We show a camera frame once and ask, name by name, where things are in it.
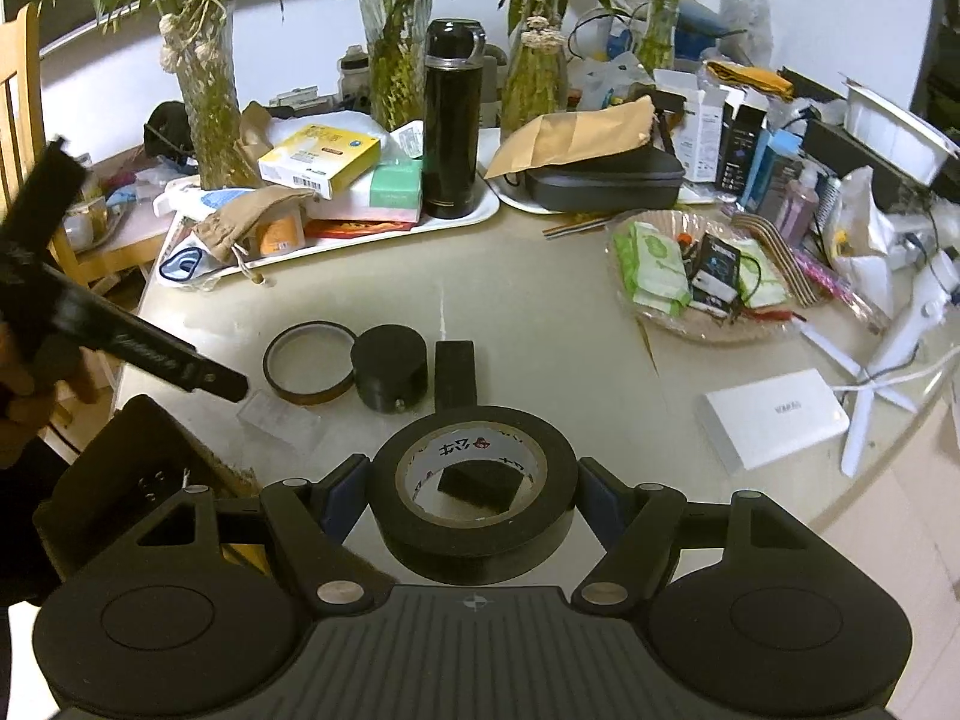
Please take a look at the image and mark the black cylinder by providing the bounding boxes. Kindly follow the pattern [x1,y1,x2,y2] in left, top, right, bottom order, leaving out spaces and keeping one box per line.
[350,323,431,418]

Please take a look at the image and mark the brown cardboard box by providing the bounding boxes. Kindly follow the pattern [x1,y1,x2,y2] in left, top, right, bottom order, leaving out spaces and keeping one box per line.
[34,394,267,601]

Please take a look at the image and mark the black thermos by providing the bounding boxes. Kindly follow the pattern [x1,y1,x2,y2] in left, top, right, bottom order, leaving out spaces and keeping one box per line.
[421,18,488,221]

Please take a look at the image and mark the wooden skewer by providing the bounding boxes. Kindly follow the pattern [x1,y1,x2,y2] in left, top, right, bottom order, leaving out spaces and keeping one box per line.
[634,314,662,378]

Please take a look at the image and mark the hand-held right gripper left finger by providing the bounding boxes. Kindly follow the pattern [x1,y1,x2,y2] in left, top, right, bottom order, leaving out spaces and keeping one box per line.
[139,456,391,610]

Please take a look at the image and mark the black tape roll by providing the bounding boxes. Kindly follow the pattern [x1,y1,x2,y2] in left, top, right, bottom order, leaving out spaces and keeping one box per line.
[371,405,581,584]

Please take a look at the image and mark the black cap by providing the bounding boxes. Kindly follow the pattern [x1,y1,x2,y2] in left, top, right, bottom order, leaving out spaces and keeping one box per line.
[145,100,204,159]

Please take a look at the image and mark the black carton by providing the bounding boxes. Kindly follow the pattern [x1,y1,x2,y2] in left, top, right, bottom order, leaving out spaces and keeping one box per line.
[715,104,767,193]

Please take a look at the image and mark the brown paper envelope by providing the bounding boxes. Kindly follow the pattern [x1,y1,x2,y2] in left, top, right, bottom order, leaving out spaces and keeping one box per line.
[483,95,656,180]

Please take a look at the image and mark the blue carton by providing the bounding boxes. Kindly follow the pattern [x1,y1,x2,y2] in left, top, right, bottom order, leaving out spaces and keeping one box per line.
[742,130,804,212]

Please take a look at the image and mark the white plastic bag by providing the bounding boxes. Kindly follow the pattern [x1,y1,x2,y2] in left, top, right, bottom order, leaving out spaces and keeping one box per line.
[823,165,902,302]

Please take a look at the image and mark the yellow box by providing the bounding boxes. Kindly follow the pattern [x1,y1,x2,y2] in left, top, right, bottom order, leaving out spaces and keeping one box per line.
[256,123,383,197]

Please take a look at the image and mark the white food container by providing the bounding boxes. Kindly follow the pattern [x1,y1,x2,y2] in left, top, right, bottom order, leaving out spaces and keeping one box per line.
[839,78,955,185]

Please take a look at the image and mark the yellow cloth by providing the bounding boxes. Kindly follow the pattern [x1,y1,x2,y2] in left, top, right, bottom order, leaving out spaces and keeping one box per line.
[704,59,795,101]

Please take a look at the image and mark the glass plate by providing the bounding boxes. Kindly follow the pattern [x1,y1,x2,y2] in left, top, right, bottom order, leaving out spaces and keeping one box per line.
[610,210,808,347]

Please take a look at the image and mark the black rectangular block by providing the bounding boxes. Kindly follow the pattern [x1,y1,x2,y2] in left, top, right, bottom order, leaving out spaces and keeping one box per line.
[433,340,479,410]
[437,463,527,509]

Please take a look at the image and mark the brown drawstring pouch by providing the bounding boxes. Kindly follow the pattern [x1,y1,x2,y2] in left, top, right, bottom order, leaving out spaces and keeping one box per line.
[193,187,313,265]

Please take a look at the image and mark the person's left hand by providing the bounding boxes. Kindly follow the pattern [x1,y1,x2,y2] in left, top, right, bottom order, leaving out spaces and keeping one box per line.
[0,326,98,466]

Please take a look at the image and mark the green tissue box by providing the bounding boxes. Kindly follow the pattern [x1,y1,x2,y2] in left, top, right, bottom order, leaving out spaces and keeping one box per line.
[367,158,427,213]

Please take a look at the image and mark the red packet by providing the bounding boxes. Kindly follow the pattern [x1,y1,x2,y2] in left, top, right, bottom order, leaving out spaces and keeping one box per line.
[303,218,422,243]

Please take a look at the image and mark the pink bottle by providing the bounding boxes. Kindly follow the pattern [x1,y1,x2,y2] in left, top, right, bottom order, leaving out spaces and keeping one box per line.
[775,164,823,242]

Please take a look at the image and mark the green wipes packet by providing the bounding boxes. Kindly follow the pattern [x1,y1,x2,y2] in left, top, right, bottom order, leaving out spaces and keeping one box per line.
[613,221,692,317]

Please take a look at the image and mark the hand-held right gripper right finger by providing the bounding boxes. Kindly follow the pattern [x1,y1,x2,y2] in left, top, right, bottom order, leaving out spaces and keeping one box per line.
[574,457,817,610]

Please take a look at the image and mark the orange packet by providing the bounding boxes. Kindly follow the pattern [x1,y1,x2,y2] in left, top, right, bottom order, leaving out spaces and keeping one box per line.
[254,209,305,257]

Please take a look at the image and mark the small glass vase with stems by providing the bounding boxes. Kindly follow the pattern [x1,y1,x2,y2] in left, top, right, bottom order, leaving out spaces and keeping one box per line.
[637,0,680,73]

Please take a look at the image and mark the clear plastic case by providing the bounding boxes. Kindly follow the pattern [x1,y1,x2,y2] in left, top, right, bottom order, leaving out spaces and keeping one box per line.
[238,390,324,452]

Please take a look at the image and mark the rainbow ribbon cable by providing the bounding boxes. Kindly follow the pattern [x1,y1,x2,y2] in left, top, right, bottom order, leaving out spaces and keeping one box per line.
[730,211,815,309]

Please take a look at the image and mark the white flat box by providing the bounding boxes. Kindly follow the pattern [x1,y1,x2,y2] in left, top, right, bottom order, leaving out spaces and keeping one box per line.
[694,367,853,474]

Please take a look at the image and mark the small black box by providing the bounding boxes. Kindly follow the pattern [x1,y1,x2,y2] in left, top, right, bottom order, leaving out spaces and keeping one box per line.
[688,235,744,310]

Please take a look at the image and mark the white blue-printed bag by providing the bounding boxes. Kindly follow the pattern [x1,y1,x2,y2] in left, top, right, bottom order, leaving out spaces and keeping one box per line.
[153,183,257,223]

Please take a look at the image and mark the white plate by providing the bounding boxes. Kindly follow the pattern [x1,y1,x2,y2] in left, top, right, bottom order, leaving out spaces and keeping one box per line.
[494,178,722,215]

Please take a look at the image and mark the white gimbal stand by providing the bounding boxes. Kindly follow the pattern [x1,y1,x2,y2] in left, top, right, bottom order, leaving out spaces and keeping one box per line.
[798,217,960,478]

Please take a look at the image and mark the black zip case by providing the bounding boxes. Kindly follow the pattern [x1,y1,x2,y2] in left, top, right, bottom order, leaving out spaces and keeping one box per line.
[503,148,688,213]

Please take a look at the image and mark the wooden chopsticks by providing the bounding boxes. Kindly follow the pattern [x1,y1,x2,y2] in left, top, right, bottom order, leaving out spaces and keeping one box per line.
[541,211,624,240]

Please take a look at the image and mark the amber tape roll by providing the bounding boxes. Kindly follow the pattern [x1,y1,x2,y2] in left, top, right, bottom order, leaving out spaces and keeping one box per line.
[262,322,360,407]

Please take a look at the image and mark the white tray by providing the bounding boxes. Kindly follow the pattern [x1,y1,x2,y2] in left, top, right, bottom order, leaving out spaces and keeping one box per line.
[157,120,503,290]

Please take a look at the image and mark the wooden chair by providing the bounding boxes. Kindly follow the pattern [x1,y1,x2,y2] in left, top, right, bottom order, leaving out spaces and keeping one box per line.
[0,2,167,295]

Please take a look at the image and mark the white carton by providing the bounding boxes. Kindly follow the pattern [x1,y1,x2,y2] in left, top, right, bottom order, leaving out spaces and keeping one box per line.
[670,85,733,182]

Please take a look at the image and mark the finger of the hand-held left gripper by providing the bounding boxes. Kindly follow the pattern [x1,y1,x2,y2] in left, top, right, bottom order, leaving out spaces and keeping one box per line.
[45,262,248,400]
[0,136,89,263]

